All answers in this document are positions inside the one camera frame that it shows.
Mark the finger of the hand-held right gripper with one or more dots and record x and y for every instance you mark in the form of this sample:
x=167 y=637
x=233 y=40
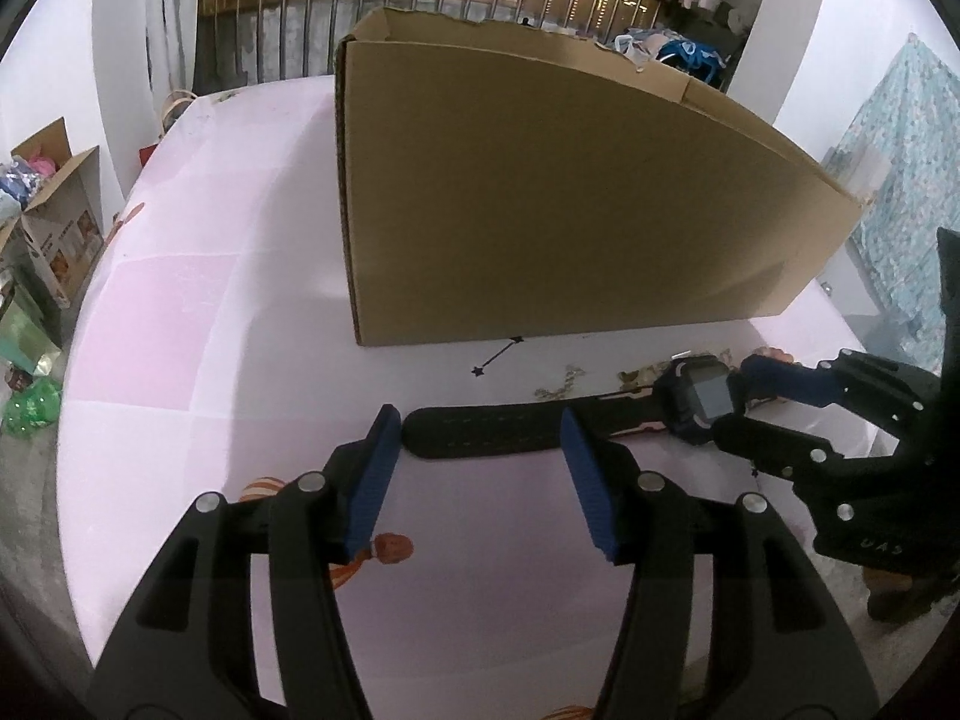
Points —
x=776 y=381
x=787 y=446

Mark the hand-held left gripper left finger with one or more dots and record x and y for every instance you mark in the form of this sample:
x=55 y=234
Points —
x=371 y=480

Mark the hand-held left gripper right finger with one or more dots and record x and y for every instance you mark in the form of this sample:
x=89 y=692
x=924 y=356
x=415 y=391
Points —
x=589 y=487

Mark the black smart watch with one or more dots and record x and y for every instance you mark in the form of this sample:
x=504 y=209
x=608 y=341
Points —
x=480 y=431

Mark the large cardboard box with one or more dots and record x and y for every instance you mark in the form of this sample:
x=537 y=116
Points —
x=562 y=187

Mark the blue printed hanging cloth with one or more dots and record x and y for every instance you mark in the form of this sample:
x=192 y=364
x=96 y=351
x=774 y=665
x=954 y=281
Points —
x=900 y=165

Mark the blue and white cloth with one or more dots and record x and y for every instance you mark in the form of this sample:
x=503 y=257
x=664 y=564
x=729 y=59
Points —
x=679 y=52

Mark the green waste bin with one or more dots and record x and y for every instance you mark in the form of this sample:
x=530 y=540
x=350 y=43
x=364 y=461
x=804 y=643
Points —
x=30 y=405

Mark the green foil bag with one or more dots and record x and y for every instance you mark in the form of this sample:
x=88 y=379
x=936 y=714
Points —
x=26 y=330

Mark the small printed cardboard box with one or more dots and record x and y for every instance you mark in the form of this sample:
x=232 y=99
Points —
x=67 y=232

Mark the metal balcony railing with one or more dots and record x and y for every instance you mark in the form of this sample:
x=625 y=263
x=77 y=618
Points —
x=300 y=37

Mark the pile of colourful packets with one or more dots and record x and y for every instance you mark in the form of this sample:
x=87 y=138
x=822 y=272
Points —
x=26 y=176

